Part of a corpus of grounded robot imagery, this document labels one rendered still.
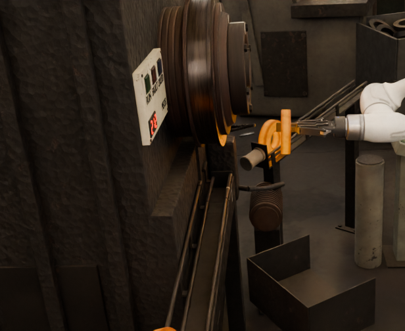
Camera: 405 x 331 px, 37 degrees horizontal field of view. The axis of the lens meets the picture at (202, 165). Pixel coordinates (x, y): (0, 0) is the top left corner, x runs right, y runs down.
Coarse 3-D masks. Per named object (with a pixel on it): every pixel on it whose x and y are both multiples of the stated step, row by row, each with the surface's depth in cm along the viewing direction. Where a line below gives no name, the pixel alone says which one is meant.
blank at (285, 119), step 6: (282, 114) 205; (288, 114) 205; (282, 120) 204; (288, 120) 204; (282, 126) 203; (288, 126) 203; (282, 132) 203; (288, 132) 203; (282, 138) 203; (288, 138) 203; (282, 144) 205; (288, 144) 204; (282, 150) 207; (288, 150) 207
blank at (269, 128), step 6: (270, 120) 236; (276, 120) 236; (264, 126) 234; (270, 126) 233; (264, 132) 232; (270, 132) 234; (276, 132) 239; (258, 138) 233; (264, 138) 232; (270, 138) 234; (276, 138) 241; (270, 144) 235; (276, 144) 240; (270, 150) 236; (270, 156) 237; (276, 156) 241
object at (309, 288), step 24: (264, 264) 162; (288, 264) 166; (264, 288) 154; (288, 288) 163; (312, 288) 163; (360, 288) 143; (264, 312) 157; (288, 312) 146; (312, 312) 138; (336, 312) 142; (360, 312) 146
